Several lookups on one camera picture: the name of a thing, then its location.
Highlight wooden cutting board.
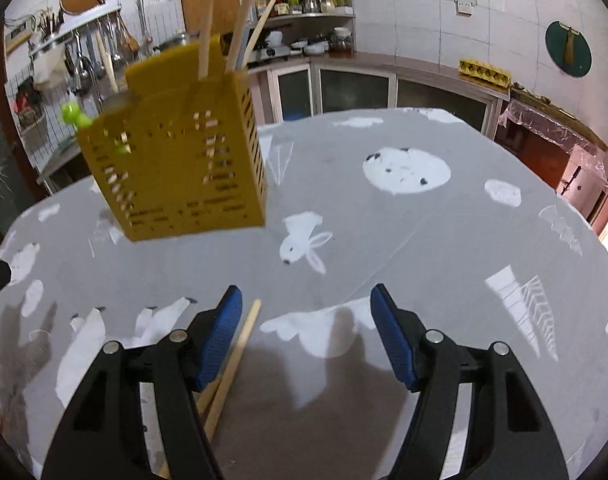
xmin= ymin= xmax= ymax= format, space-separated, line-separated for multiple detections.
xmin=180 ymin=0 xmax=241 ymax=36

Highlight plastic covered side table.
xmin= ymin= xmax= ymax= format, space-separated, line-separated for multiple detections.
xmin=499 ymin=87 xmax=608 ymax=196

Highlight green frog handle utensil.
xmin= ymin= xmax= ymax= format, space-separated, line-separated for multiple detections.
xmin=61 ymin=101 xmax=92 ymax=128

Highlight wall dish rack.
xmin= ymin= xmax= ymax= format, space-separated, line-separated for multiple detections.
xmin=4 ymin=2 xmax=140 ymax=92

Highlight grey printed tablecloth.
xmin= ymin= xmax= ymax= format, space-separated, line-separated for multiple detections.
xmin=0 ymin=106 xmax=608 ymax=480

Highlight corner shelf with bottles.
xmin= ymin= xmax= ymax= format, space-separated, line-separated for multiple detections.
xmin=256 ymin=0 xmax=357 ymax=56

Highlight yellow perforated utensil holder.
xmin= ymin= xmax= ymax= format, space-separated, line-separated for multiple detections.
xmin=76 ymin=32 xmax=268 ymax=242

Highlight gas stove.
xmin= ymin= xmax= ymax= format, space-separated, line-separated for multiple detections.
xmin=254 ymin=42 xmax=305 ymax=63

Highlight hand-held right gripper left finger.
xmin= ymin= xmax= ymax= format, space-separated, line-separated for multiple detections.
xmin=41 ymin=285 xmax=244 ymax=480

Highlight round green wall board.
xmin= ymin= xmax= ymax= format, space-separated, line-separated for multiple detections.
xmin=545 ymin=20 xmax=592 ymax=78

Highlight steel pot with lid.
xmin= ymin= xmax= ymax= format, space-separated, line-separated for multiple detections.
xmin=159 ymin=30 xmax=200 ymax=52

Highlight yellow egg tray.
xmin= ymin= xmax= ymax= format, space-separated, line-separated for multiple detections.
xmin=458 ymin=58 xmax=512 ymax=87

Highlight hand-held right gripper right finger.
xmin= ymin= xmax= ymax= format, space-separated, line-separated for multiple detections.
xmin=370 ymin=283 xmax=570 ymax=480

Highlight kitchen counter cabinet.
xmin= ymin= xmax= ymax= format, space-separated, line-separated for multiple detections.
xmin=249 ymin=52 xmax=510 ymax=136

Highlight wooden chopstick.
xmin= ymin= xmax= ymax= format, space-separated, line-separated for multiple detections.
xmin=198 ymin=0 xmax=217 ymax=81
xmin=156 ymin=380 xmax=222 ymax=480
xmin=241 ymin=0 xmax=276 ymax=68
xmin=225 ymin=0 xmax=260 ymax=72
xmin=202 ymin=299 xmax=262 ymax=443
xmin=96 ymin=35 xmax=119 ymax=93

